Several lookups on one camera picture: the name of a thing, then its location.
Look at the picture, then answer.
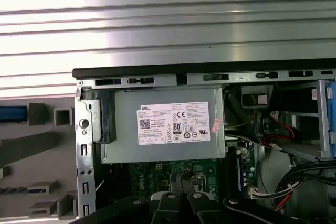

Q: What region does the blue installed RAM stick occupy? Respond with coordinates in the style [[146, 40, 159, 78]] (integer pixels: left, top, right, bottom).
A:
[[236, 153, 244, 192]]

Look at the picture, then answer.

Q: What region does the hard disk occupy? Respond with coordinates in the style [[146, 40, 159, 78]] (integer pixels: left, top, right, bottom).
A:
[[0, 105, 28, 124]]

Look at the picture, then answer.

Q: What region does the red flat wire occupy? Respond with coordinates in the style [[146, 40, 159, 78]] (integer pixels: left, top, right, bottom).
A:
[[264, 124, 301, 145]]

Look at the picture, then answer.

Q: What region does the grey parts rack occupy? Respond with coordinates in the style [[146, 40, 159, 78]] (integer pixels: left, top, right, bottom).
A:
[[0, 98, 79, 219]]

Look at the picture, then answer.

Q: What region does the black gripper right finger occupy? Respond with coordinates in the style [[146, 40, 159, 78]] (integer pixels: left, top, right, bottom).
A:
[[186, 191, 297, 224]]

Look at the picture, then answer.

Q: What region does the black PC case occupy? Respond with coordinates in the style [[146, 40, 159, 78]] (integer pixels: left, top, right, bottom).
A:
[[72, 62, 336, 224]]

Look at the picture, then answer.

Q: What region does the black cable bundle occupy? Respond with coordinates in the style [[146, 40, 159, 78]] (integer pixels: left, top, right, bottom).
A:
[[272, 162, 336, 210]]

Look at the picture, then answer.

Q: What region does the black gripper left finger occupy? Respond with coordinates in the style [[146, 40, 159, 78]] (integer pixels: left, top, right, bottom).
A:
[[76, 191, 184, 224]]

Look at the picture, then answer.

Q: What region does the blue plastic drive bracket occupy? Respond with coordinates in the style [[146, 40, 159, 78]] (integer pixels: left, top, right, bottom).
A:
[[324, 80, 336, 159]]

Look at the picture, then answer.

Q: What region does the green motherboard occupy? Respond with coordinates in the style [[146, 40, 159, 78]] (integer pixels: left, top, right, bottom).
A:
[[125, 142, 259, 201]]

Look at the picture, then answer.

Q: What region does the grey metal drive cage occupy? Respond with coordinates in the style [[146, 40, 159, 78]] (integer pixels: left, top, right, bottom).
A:
[[286, 79, 336, 162]]

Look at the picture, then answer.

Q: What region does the grey power supply unit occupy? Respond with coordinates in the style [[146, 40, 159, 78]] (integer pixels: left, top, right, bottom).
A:
[[101, 87, 226, 164]]

